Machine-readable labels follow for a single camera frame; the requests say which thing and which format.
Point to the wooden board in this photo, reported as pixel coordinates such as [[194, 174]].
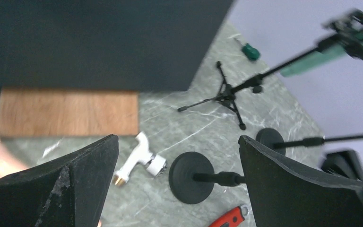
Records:
[[36, 113]]

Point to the red handled adjustable wrench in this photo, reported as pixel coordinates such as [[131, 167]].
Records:
[[232, 218]]

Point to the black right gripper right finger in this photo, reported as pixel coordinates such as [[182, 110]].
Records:
[[287, 193]]

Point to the dark blue-edged network switch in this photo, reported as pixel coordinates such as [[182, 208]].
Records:
[[143, 45]]

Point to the black round-base shock-mount stand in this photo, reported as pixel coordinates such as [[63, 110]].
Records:
[[343, 163]]

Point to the white plastic faucet fitting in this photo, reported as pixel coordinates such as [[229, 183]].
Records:
[[141, 155]]

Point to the green handled screwdriver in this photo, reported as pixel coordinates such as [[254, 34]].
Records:
[[250, 52]]

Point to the black round-base microphone stand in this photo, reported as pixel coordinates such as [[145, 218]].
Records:
[[192, 178]]

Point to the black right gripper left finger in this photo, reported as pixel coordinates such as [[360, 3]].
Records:
[[68, 191]]

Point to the green microphone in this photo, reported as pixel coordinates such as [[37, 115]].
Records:
[[347, 39]]

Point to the black tripod microphone stand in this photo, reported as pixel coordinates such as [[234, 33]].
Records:
[[227, 94]]

